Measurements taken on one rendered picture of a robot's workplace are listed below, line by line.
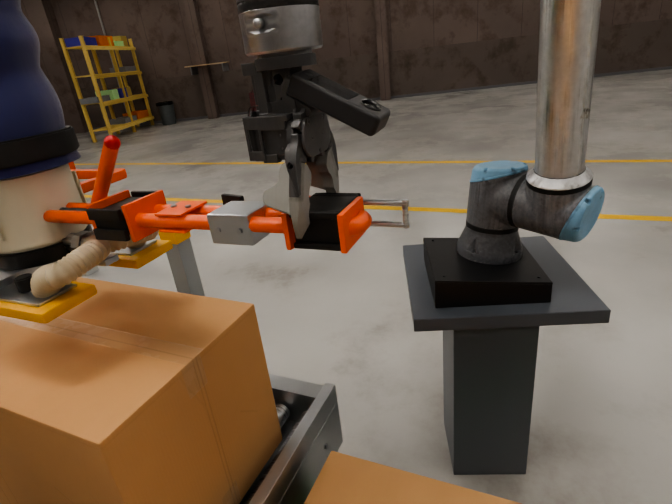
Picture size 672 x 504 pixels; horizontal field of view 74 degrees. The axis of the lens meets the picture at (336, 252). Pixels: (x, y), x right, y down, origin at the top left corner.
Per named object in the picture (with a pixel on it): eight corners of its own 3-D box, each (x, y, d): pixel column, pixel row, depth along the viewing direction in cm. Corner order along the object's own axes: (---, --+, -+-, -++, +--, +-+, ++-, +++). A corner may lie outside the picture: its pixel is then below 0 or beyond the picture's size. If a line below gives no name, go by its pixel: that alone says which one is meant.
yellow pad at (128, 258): (23, 258, 97) (14, 237, 95) (63, 240, 106) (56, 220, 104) (138, 269, 84) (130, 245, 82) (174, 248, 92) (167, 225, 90)
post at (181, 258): (222, 453, 180) (155, 223, 139) (232, 441, 185) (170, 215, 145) (236, 458, 177) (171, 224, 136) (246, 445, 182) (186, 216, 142)
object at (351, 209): (286, 250, 57) (279, 213, 55) (310, 228, 63) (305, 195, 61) (346, 254, 54) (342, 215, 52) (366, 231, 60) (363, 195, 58)
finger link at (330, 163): (311, 196, 67) (291, 145, 61) (347, 197, 65) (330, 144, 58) (303, 210, 65) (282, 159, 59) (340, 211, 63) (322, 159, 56)
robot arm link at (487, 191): (484, 209, 142) (490, 154, 135) (535, 222, 130) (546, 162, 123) (455, 220, 133) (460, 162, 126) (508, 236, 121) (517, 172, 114)
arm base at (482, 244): (451, 239, 145) (454, 210, 141) (510, 239, 144) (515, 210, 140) (463, 264, 128) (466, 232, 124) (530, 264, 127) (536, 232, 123)
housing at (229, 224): (211, 244, 63) (203, 215, 61) (238, 227, 69) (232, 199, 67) (252, 247, 60) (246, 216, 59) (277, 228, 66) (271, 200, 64)
